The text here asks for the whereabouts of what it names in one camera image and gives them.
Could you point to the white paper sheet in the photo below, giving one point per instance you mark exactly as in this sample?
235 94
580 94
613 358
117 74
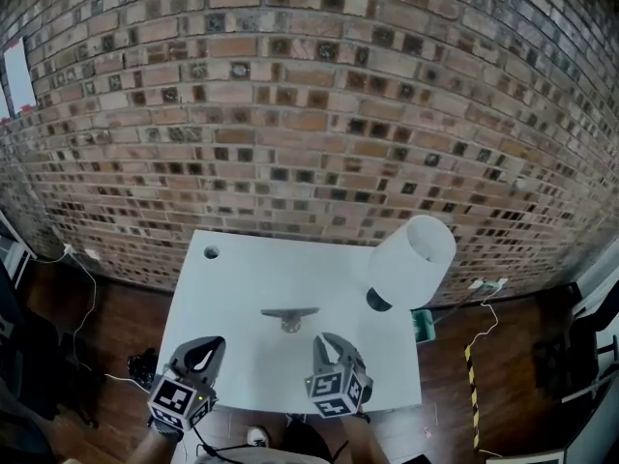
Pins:
4 104
19 78

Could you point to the white table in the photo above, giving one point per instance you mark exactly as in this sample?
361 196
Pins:
242 283

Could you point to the yellow black floor tape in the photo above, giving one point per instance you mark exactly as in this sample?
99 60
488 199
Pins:
473 394

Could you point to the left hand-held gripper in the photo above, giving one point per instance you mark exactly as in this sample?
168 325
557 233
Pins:
174 399

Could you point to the person's right forearm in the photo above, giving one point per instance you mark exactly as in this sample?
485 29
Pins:
362 443

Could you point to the white shoe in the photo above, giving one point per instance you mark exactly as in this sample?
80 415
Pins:
257 437

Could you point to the person's dark trousers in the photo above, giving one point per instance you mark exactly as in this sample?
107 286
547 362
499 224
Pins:
309 435

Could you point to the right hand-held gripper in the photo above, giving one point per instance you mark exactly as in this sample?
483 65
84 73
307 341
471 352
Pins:
333 389

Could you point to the white metal shelf rack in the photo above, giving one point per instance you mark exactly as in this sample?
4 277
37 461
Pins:
9 252

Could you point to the green dustpan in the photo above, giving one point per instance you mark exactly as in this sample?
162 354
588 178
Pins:
424 327

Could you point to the white table lamp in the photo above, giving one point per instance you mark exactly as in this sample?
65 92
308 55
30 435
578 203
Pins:
401 269

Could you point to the small grey metal part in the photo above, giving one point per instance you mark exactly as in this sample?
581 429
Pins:
290 313

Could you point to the person's left forearm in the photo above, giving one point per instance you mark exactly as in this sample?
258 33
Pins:
155 450

